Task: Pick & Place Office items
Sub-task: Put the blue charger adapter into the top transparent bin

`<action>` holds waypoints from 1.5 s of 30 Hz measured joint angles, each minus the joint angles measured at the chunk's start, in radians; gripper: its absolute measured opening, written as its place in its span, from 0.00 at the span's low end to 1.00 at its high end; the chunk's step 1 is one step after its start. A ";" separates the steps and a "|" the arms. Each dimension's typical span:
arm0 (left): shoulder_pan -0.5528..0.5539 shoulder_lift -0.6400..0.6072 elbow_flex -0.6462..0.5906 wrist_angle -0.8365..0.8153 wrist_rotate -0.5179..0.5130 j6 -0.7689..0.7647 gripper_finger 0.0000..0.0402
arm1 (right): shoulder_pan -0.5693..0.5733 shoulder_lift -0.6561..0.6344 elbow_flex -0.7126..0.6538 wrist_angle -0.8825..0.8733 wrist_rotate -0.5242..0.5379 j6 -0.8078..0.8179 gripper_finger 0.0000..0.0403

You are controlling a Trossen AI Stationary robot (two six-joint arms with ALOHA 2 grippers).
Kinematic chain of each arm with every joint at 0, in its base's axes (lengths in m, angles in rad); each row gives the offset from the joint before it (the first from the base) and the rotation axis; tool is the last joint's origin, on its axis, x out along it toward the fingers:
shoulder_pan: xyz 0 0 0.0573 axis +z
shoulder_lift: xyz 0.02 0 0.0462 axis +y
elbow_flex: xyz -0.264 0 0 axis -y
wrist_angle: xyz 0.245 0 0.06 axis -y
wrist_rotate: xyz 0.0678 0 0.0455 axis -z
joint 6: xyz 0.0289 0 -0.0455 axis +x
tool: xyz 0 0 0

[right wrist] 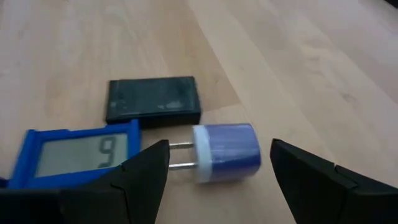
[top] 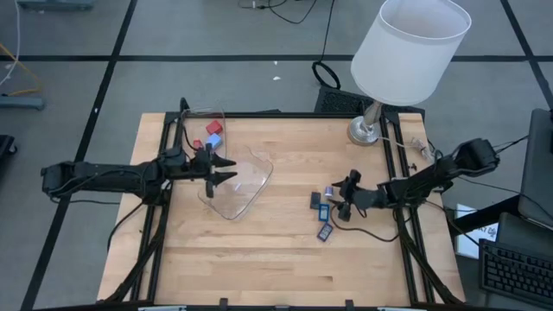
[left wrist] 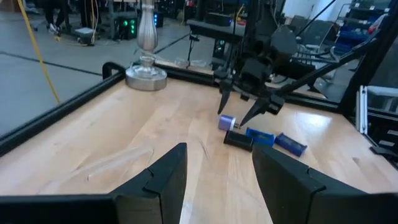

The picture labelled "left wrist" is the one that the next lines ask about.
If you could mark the blue storage bin rack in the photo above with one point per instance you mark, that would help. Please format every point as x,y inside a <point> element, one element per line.
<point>351,37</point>

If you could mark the person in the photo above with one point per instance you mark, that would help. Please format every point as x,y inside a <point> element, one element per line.
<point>51,12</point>

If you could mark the black aluminium table frame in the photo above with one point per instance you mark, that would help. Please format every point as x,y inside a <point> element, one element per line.
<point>62,109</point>

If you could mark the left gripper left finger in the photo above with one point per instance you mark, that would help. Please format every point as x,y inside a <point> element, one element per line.
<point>93,208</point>

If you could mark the lavender plug charger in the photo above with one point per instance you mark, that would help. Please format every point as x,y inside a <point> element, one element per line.
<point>226,122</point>

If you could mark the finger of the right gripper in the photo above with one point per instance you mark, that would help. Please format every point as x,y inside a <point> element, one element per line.
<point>258,109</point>
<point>225,93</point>

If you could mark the silver lamp stand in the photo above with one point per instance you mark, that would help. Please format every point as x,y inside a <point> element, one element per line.
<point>146,77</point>

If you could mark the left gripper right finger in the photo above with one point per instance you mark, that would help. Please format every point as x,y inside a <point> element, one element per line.
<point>311,202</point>

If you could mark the white aluminium extrusion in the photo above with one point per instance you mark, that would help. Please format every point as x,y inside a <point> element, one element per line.
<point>360,109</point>

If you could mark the black device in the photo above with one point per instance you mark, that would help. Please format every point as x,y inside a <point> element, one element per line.
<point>237,140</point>

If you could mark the computer with green lights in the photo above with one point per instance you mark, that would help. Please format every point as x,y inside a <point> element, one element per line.
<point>127,28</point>

